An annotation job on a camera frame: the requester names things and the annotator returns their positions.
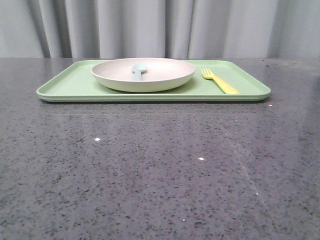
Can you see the cream round plate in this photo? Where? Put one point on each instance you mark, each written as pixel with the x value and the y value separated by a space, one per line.
pixel 161 74

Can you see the yellow plastic fork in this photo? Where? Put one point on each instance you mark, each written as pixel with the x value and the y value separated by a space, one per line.
pixel 223 85

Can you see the light blue spoon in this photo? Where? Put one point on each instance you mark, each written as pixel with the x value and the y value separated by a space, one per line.
pixel 138 70

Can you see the green plastic tray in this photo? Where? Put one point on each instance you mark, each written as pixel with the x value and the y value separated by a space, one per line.
pixel 77 84

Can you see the grey pleated curtain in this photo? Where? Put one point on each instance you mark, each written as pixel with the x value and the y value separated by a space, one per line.
pixel 177 29

